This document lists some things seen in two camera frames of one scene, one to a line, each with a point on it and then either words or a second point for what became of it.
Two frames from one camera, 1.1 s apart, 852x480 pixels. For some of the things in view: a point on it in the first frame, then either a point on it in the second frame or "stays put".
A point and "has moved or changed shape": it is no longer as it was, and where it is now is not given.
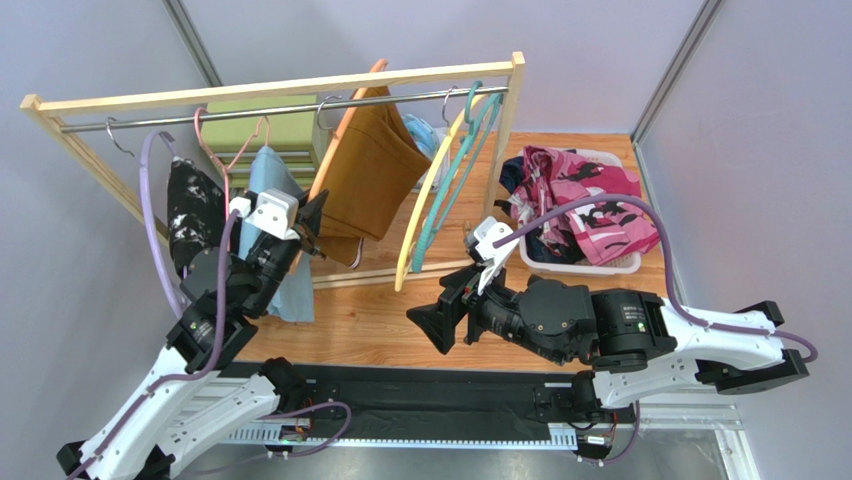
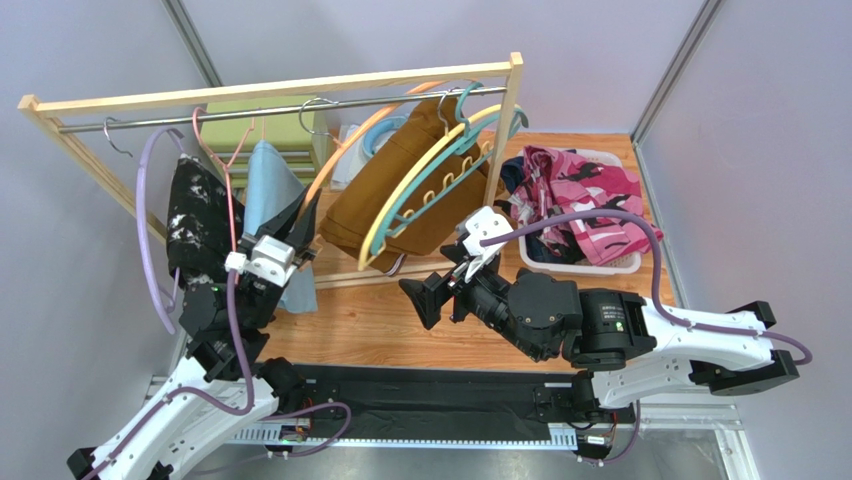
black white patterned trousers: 195,212 stays put
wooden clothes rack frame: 43,109 stays put
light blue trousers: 268,171 stays put
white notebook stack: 442,170 to 344,173
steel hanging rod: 283,110 stays put
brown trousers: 375,167 has moved or changed shape
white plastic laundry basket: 628,263 stays put
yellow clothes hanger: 430,178 to 366,262
